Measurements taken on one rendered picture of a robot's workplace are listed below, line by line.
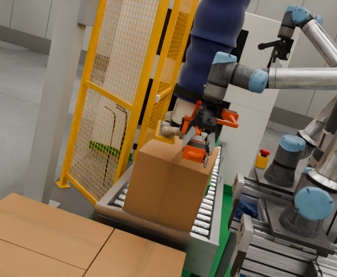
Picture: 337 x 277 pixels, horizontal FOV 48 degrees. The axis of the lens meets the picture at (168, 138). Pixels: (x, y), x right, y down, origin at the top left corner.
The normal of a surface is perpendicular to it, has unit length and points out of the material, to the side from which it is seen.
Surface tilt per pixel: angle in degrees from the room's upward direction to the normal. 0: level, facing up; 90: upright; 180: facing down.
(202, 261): 90
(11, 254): 0
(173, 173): 90
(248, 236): 90
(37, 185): 90
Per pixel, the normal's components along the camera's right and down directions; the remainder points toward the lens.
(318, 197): -0.41, 0.28
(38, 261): 0.27, -0.92
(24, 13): -0.13, 0.24
